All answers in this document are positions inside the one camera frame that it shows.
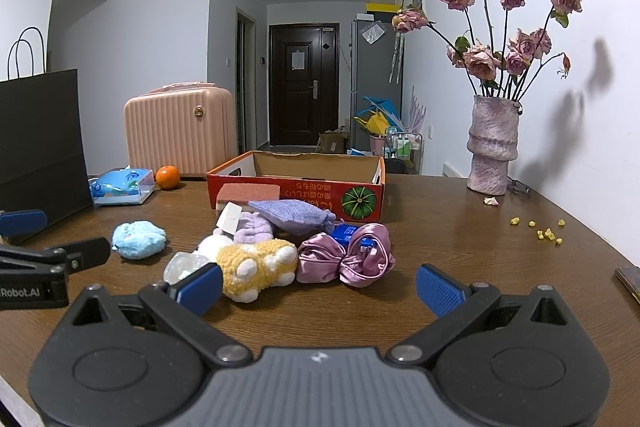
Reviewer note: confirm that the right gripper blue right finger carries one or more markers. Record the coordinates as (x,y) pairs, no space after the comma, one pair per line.
(459,310)

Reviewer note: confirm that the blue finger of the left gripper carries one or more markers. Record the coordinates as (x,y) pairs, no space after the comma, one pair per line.
(15,223)
(71,257)

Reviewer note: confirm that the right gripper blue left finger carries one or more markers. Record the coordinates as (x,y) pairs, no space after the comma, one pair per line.
(178,309)

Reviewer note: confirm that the translucent plastic bag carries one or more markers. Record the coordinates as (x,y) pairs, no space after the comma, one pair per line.
(182,265)

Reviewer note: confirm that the white and yellow plush alpaca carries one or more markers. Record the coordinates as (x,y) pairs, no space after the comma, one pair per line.
(248,269)

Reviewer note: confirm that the light blue plush toy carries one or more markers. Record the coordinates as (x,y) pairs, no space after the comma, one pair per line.
(138,240)

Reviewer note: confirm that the lilac fluffy towel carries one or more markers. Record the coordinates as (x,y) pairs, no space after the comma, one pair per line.
(252,228)

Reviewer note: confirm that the pink scouring sponge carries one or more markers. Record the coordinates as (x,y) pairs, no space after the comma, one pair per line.
(242,194)

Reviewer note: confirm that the blue wet wipes packet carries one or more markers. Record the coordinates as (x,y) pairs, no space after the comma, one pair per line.
(345,234)

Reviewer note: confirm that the lavender drawstring pouch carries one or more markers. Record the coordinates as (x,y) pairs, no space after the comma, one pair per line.
(295,216)

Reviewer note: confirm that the pink satin scrunchie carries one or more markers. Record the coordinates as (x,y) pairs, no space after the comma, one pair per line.
(361,261)

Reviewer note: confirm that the black paper shopping bag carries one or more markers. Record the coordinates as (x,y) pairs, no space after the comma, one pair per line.
(42,157)

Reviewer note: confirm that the blue tissue pack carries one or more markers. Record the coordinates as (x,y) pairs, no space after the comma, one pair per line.
(129,186)

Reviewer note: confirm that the fallen rose petal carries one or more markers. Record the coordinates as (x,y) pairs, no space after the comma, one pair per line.
(491,201)

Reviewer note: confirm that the yellow flower crumbs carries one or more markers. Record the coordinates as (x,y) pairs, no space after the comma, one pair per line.
(549,234)

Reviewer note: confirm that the orange fruit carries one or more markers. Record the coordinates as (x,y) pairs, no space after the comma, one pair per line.
(167,177)

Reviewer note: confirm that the red cardboard box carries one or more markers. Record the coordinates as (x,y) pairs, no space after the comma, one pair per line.
(352,187)

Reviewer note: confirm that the pink ceramic vase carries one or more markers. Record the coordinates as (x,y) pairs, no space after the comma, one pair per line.
(493,143)

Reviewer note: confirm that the smartphone at table edge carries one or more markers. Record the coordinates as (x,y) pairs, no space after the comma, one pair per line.
(630,278)

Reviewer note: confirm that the pink ribbed small suitcase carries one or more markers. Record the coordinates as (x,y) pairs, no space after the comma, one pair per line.
(188,125)

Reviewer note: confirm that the brown cardboard box on floor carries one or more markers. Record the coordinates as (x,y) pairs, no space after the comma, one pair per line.
(333,142)

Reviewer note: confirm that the dried pink roses bouquet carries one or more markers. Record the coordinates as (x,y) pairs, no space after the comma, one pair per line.
(497,64)

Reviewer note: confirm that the grey refrigerator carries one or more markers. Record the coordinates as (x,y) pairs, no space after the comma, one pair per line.
(373,47)

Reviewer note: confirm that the dark brown entrance door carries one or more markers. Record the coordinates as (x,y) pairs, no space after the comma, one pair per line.
(304,82)

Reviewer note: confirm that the yellow box on refrigerator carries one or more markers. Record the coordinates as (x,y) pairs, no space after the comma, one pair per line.
(382,8)

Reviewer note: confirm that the wire rack with bottles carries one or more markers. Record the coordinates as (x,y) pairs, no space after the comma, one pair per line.
(404,151)

